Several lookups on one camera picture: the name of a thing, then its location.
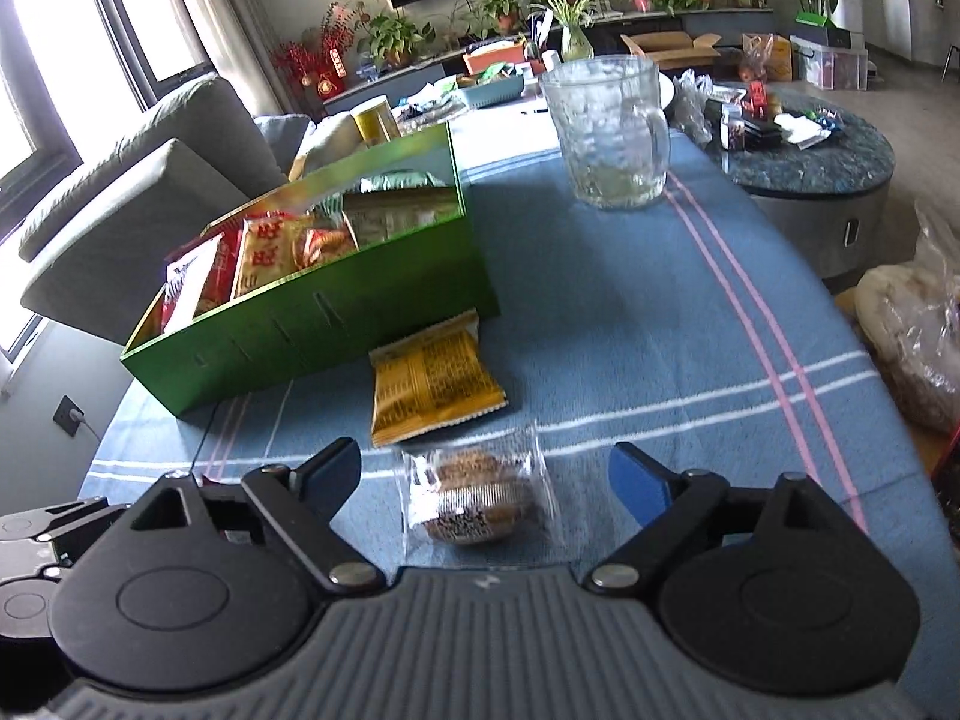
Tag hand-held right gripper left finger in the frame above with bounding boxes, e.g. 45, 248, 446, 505
127, 436, 387, 601

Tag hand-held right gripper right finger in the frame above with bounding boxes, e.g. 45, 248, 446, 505
581, 441, 863, 605

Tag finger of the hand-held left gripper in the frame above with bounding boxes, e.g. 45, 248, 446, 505
0, 499, 128, 580

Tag green cardboard box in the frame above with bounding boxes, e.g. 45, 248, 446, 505
120, 120, 501, 417

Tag clear cake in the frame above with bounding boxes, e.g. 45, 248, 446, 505
397, 422, 562, 550

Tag red and yellow snack packet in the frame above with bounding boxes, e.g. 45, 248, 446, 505
231, 212, 316, 299

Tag red and white snack packet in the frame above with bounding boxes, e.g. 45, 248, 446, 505
161, 234, 226, 335

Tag beige snack packet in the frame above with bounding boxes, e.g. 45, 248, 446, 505
343, 187, 460, 250

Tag light green snack packet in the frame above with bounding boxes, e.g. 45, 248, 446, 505
358, 169, 445, 196

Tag blue striped tablecloth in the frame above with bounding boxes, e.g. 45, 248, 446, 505
79, 97, 938, 586

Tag clear plastic bag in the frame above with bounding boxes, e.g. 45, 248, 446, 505
855, 199, 960, 434

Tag white cushion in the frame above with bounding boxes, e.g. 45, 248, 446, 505
289, 111, 368, 181

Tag glass mug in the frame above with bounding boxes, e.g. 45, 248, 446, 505
540, 55, 672, 211

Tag grey sofa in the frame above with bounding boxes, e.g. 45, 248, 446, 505
19, 73, 316, 350

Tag dark round table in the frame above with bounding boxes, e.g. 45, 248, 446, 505
701, 82, 897, 286

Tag gold can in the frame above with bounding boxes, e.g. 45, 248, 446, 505
351, 95, 402, 147

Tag red decorated plant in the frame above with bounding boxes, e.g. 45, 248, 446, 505
270, 4, 357, 98

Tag blue tray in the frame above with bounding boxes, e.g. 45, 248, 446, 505
455, 73, 526, 107

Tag open cardboard box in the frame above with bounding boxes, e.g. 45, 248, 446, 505
621, 31, 722, 74

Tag spider plant in glass vase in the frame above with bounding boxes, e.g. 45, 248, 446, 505
536, 0, 601, 62

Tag orange box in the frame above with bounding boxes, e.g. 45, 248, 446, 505
463, 45, 528, 77

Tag clear storage bin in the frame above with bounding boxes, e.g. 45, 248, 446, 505
789, 13, 871, 89

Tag window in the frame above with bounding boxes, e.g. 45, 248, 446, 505
0, 0, 218, 383

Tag grey television cabinet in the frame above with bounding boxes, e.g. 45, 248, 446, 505
322, 7, 775, 113

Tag row of potted plants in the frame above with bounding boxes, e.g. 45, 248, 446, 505
352, 0, 773, 68

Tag wall socket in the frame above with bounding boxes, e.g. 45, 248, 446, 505
52, 394, 89, 438

